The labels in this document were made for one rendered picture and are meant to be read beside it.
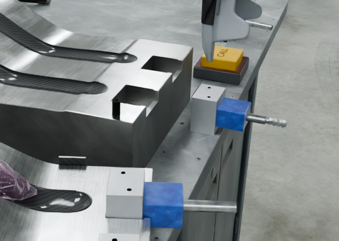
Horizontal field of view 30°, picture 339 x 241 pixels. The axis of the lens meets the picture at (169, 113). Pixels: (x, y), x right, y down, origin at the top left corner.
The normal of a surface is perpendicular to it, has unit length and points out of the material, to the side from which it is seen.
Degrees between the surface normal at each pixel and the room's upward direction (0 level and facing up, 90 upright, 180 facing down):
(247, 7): 105
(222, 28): 76
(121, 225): 0
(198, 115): 90
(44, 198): 14
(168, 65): 90
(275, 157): 0
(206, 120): 90
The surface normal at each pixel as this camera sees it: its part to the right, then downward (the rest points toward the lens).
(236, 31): -0.30, 0.19
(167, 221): 0.00, 0.46
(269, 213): 0.04, -0.89
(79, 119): -0.30, 0.43
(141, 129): 0.95, 0.17
